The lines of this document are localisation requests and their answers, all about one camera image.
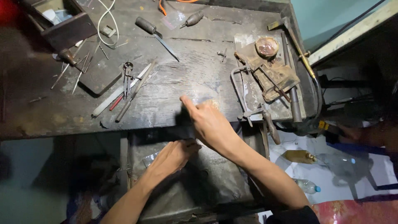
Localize round clay bowl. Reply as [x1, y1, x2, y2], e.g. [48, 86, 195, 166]
[255, 36, 280, 58]

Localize dark wooden drawer box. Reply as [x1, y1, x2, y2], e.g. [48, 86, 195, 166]
[21, 0, 99, 52]

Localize person's left hand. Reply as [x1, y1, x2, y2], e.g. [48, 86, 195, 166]
[149, 139, 203, 185]

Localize rusty tweezers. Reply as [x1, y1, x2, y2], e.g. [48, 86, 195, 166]
[257, 65, 292, 103]

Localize grey metal mandrel rod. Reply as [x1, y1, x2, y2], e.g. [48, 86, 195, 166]
[280, 31, 303, 123]

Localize white flat file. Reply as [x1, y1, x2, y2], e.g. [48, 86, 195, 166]
[91, 63, 152, 117]

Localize crumpled plastic bag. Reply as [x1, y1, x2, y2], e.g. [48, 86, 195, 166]
[142, 151, 161, 169]

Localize person's dark sleeve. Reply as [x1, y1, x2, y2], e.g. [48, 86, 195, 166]
[265, 205, 321, 224]

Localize wooden-handled pointed tool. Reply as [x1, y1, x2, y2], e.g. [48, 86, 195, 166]
[51, 48, 79, 91]

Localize brown soldering pad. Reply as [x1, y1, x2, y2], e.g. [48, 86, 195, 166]
[234, 40, 301, 103]

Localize white cable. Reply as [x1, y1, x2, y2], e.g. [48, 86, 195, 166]
[97, 0, 120, 49]

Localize person's right hand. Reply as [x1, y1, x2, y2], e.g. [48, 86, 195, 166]
[180, 95, 247, 156]

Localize metal bench drawer tray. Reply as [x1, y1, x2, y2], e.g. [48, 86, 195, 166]
[127, 124, 270, 222]

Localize orange cable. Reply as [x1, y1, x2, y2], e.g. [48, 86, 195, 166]
[158, 0, 200, 17]

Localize jeweller's saw frame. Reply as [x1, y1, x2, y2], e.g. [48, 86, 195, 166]
[230, 63, 281, 145]

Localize long grey metal file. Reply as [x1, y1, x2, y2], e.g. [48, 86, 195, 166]
[115, 58, 158, 123]

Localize yellow bottle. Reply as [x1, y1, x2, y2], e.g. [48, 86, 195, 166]
[282, 150, 317, 165]

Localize white worn board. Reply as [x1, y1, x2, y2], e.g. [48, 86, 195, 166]
[233, 32, 307, 122]

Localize black hose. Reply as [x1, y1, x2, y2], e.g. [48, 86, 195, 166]
[274, 75, 324, 135]

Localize metal dividers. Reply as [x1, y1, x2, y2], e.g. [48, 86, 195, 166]
[123, 61, 135, 99]

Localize small clear plastic bag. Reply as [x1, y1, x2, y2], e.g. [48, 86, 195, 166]
[161, 11, 188, 30]

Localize clear bottle with blue cap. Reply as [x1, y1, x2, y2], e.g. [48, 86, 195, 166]
[292, 178, 322, 195]

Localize red pencil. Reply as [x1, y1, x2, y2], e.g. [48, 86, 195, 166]
[108, 93, 125, 112]

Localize dark flat steel block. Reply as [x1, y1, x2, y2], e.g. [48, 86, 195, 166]
[77, 52, 124, 96]

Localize brass blow torch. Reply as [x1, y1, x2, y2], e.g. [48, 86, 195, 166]
[267, 17, 317, 80]

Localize thin black cable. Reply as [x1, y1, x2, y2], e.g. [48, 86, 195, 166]
[311, 0, 387, 54]

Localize large clear plastic bottle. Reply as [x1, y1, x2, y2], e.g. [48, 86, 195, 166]
[317, 154, 357, 176]

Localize small square metal piece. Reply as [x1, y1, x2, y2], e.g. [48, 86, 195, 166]
[100, 25, 117, 39]

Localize red patterned cloth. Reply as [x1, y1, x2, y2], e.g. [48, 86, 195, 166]
[312, 198, 398, 224]

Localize flat file with dark handle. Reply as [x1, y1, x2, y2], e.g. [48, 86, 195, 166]
[135, 16, 180, 62]

